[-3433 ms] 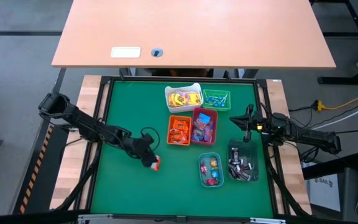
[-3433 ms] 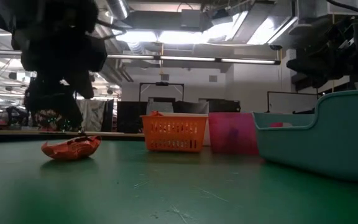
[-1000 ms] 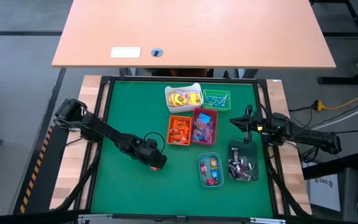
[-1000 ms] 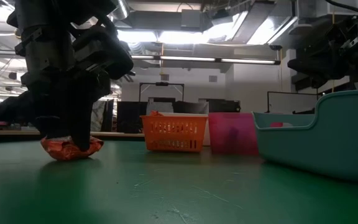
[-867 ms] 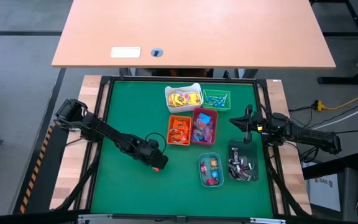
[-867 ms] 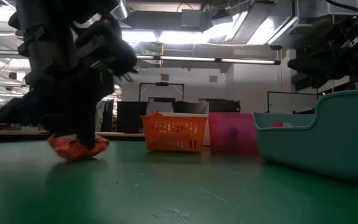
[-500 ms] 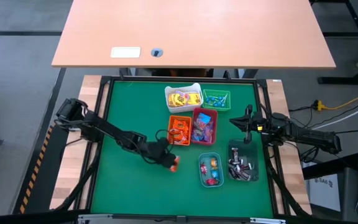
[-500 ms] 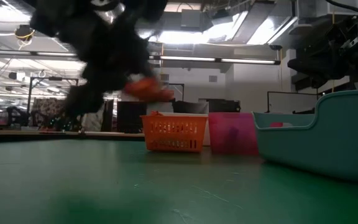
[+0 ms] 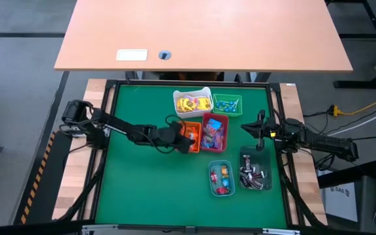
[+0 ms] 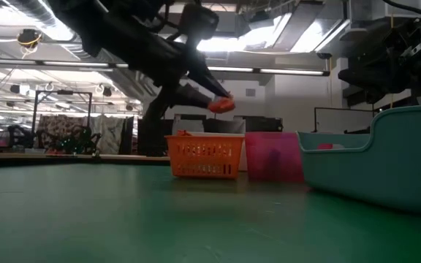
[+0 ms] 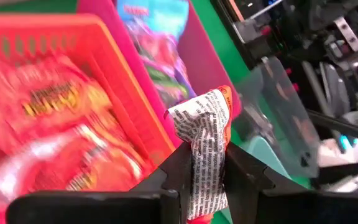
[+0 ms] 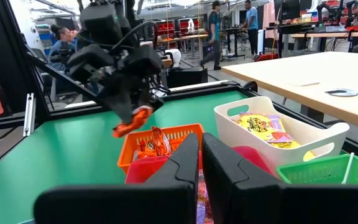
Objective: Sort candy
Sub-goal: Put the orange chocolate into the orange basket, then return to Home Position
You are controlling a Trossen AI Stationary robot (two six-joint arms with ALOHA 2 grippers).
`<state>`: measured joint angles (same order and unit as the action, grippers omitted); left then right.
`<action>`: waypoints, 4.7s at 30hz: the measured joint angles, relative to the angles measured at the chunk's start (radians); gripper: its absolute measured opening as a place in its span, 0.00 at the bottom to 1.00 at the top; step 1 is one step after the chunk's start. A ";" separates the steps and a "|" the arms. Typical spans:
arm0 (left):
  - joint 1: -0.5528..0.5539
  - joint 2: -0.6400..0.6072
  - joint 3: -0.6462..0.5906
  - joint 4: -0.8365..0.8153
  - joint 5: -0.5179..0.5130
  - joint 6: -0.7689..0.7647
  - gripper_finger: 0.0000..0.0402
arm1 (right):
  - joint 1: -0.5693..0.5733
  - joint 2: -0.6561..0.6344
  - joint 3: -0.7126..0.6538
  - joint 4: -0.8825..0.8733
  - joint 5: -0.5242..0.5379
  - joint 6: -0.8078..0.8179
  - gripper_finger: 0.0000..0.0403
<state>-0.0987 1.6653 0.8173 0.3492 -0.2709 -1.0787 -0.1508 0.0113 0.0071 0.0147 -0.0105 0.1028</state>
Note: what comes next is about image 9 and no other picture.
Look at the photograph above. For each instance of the blue pink candy packet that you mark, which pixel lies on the blue pink candy packet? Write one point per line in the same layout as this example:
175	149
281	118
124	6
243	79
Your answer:
214	125

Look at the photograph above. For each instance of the orange round candy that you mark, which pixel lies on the orange round candy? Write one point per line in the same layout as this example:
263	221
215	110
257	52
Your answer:
224	170

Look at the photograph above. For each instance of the light wooden desk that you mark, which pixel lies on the light wooden desk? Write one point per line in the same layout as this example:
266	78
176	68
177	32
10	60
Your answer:
207	32

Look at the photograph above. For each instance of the orange candy packet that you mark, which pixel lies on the orange candy packet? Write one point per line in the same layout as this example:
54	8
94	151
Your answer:
191	132
195	146

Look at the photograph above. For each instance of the yellow power plug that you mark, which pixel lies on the yellow power plug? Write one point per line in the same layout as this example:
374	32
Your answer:
335	111

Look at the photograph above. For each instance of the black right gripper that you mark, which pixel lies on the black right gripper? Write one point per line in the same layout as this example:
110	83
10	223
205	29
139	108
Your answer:
273	129

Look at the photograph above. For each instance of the brown Hershey's chocolate bar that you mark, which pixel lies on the brown Hershey's chocolate bar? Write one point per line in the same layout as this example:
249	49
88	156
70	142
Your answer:
256	184

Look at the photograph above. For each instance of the small brown chocolate bar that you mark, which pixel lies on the small brown chocolate bar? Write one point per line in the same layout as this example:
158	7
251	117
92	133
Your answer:
245	181
246	163

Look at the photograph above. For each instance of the teal plastic bin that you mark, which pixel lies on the teal plastic bin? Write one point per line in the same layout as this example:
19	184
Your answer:
211	189

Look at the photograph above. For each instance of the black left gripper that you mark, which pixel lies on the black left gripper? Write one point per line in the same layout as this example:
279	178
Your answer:
170	135

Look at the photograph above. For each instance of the orange plastic basket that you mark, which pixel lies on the orange plastic basket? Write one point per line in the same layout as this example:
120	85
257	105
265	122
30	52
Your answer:
197	125

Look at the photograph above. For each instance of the black yellow hazard floor plate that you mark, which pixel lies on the black yellow hazard floor plate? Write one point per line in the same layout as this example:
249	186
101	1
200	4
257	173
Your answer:
54	169

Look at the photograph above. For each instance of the black aluminium table frame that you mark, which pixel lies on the black aluminium table frame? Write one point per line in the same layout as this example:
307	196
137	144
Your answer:
175	82

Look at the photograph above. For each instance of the white plastic bin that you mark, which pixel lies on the white plastic bin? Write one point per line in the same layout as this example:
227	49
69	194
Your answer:
176	94

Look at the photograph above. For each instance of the silver aluminium bracket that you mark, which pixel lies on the silver aluminium bracket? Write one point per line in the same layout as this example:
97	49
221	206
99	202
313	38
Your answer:
279	231
100	228

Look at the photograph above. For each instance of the white rectangular desk plate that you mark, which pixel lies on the white rectangular desk plate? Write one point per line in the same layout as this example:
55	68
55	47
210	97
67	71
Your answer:
132	55

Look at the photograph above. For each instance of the dark translucent plastic bin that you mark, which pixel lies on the dark translucent plastic bin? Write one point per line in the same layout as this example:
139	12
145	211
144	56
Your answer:
266	153

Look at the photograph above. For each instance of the dark small candy bar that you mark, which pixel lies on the dark small candy bar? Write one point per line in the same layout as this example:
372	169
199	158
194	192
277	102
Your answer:
259	175

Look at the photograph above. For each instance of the blue red candy packet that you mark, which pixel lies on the blue red candy packet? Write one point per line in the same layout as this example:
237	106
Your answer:
207	142

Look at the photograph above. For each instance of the yellow red candy packet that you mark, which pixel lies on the yellow red candy packet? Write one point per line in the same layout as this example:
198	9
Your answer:
191	98

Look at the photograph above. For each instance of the black neighbouring desk frame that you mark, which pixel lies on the black neighbouring desk frame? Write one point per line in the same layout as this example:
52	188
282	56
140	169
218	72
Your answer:
354	84

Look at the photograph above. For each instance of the red plastic bin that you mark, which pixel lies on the red plastic bin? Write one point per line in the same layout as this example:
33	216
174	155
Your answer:
225	117

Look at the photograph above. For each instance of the green plastic basket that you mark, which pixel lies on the green plastic basket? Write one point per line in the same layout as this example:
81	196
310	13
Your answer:
238	112

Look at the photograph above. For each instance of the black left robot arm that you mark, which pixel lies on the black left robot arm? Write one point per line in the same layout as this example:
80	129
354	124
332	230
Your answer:
116	124

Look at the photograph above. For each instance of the red round candy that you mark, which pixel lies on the red round candy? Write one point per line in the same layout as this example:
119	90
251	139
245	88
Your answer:
213	177

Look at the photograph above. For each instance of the blue round candy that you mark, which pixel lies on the blue round candy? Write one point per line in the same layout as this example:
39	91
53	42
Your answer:
225	182

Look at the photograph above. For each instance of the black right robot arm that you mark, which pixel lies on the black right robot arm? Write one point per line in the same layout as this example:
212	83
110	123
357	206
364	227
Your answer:
325	142

